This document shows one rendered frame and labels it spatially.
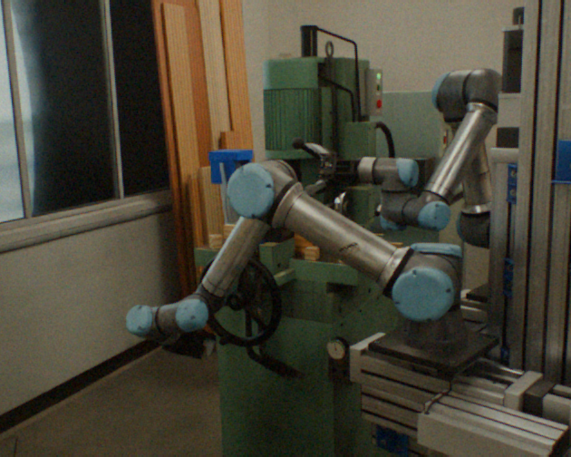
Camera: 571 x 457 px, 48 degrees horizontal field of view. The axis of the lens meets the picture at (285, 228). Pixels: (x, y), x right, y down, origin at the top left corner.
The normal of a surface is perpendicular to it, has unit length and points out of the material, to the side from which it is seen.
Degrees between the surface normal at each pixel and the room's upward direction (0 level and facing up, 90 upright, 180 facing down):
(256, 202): 87
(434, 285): 94
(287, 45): 90
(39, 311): 90
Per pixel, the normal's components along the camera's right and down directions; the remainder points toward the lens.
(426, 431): -0.67, 0.16
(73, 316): 0.89, 0.07
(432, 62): -0.45, 0.18
